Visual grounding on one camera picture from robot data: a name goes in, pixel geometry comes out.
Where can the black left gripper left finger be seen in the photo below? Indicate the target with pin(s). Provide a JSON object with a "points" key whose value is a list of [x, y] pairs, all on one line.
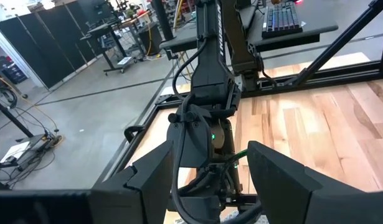
{"points": [[141, 193]]}

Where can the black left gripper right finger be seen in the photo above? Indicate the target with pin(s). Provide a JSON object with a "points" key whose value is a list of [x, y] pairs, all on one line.
{"points": [[287, 193]]}

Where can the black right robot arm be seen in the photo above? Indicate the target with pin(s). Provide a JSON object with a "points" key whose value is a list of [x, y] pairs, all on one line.
{"points": [[210, 62]]}

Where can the black computer tower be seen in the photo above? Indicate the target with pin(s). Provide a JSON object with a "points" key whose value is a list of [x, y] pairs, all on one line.
{"points": [[150, 40]]}

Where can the grey desk top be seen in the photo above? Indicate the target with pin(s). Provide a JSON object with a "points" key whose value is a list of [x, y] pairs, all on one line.
{"points": [[178, 39]]}

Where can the grey keyboard shelf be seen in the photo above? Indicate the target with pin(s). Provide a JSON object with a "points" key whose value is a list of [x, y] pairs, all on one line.
{"points": [[315, 28]]}

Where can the black standing desk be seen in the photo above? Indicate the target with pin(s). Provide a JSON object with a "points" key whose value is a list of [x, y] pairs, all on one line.
{"points": [[97, 31]]}

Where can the black room divider panels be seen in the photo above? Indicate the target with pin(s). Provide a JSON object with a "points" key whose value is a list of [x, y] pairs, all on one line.
{"points": [[48, 46]]}

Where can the backlit computer keyboard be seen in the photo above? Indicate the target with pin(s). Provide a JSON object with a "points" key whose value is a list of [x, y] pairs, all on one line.
{"points": [[281, 18]]}

